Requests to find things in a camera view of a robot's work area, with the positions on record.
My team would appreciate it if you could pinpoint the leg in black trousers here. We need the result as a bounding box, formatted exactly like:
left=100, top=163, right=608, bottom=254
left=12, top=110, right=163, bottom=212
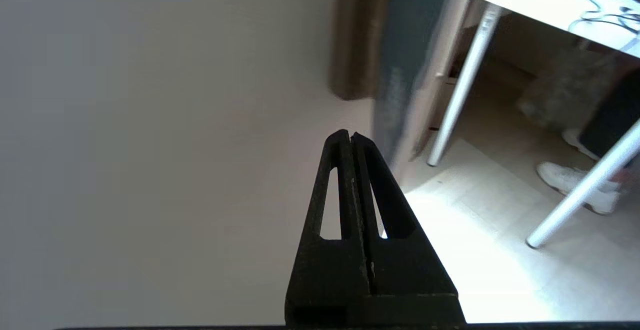
left=579, top=62, right=640, bottom=157

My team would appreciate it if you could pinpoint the white table with round legs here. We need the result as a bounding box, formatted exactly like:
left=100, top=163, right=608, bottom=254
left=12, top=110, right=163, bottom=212
left=426, top=0, right=640, bottom=250

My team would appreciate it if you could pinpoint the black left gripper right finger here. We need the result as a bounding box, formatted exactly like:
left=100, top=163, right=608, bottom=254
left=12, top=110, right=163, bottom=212
left=351, top=131, right=467, bottom=327

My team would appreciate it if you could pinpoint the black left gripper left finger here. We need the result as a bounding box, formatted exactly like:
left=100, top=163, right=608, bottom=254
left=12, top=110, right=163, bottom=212
left=284, top=129, right=372, bottom=327

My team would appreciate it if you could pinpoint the grey plastic bag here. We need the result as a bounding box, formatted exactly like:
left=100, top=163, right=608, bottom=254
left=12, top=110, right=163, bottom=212
left=516, top=44, right=622, bottom=132

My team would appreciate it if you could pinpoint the beige door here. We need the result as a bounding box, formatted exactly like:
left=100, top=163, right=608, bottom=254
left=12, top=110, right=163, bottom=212
left=0, top=0, right=479, bottom=327

